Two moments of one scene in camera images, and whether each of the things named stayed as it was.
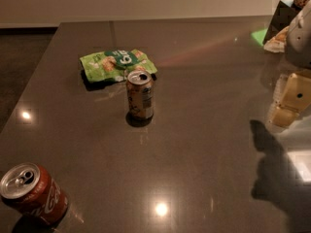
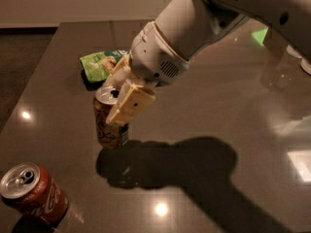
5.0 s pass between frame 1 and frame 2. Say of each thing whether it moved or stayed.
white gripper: moved
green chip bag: stayed
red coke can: stayed
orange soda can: moved
